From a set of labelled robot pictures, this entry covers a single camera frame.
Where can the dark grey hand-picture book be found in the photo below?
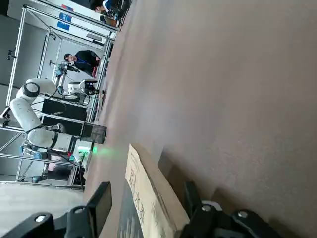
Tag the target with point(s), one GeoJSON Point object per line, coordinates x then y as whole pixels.
{"type": "Point", "coordinates": [148, 198]}

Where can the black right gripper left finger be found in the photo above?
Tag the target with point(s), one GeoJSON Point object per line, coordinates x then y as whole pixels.
{"type": "Point", "coordinates": [99, 205]}

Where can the aluminium frame cage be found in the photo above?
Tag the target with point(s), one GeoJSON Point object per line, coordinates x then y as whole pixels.
{"type": "Point", "coordinates": [20, 29]}

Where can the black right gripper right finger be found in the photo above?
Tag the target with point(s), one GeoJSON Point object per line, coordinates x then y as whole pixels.
{"type": "Point", "coordinates": [210, 223]}

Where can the person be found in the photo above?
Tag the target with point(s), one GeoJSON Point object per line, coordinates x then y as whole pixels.
{"type": "Point", "coordinates": [83, 62]}

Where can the black panel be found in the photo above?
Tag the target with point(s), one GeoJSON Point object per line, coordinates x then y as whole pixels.
{"type": "Point", "coordinates": [64, 111]}

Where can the black mesh pen holder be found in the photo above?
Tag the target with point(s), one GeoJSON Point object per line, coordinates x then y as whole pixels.
{"type": "Point", "coordinates": [95, 132]}

